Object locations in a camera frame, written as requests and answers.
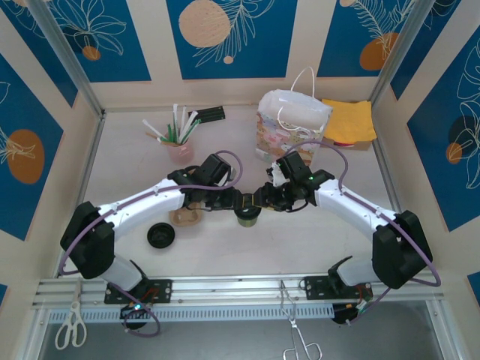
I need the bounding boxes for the green paper coffee cup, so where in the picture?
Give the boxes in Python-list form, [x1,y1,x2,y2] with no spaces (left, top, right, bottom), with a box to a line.
[235,211,263,229]

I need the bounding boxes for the brown cardboard cup carrier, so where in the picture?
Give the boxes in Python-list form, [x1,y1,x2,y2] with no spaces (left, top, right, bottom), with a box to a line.
[170,207,203,227]

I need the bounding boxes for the cartoon animal gift bag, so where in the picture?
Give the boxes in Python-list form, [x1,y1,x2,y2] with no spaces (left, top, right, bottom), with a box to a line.
[254,66,335,166]

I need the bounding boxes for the pink straw holder cup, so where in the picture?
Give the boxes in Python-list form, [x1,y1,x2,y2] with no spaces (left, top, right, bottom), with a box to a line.
[166,139,196,165]

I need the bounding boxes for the wooden stir stick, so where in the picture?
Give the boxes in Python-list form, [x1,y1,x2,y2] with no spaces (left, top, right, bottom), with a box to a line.
[145,132,179,146]

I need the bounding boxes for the black flat box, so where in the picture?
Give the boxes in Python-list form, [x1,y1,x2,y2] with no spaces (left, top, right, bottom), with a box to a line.
[188,106,227,124]

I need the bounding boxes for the yellow paper napkin stack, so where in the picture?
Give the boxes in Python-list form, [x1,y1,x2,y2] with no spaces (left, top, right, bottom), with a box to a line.
[321,97,378,143]

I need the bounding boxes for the metal tongs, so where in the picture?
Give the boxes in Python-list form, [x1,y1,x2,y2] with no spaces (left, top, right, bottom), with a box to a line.
[279,279,323,360]

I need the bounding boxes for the black controller board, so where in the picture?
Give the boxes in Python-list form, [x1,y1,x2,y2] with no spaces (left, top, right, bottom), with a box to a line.
[332,299,373,326]
[119,301,153,320]

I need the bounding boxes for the white scissors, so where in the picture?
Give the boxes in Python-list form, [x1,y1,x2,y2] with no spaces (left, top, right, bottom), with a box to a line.
[55,276,88,350]

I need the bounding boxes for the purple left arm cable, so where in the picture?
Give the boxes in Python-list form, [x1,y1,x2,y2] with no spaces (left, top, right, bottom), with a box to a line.
[59,149,244,338]

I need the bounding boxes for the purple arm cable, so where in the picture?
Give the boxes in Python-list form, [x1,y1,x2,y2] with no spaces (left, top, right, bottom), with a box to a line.
[59,149,244,338]
[286,140,442,327]

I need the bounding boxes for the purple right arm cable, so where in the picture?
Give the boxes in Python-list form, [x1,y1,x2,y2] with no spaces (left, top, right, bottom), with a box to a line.
[286,140,442,327]

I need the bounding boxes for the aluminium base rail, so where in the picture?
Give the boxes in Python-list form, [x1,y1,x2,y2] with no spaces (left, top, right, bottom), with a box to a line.
[31,271,446,311]

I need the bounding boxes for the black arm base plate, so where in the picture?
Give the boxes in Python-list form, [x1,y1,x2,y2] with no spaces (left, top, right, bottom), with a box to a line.
[103,277,173,305]
[301,275,374,301]

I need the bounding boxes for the aluminium side rail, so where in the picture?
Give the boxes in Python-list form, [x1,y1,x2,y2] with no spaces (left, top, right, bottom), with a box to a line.
[55,112,108,279]
[373,106,421,271]

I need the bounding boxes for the white slotted cable duct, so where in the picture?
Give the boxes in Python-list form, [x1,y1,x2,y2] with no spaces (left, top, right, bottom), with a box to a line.
[48,304,335,324]

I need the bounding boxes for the aluminium frame post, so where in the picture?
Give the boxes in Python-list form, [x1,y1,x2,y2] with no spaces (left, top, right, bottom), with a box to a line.
[28,0,106,117]
[370,0,431,110]

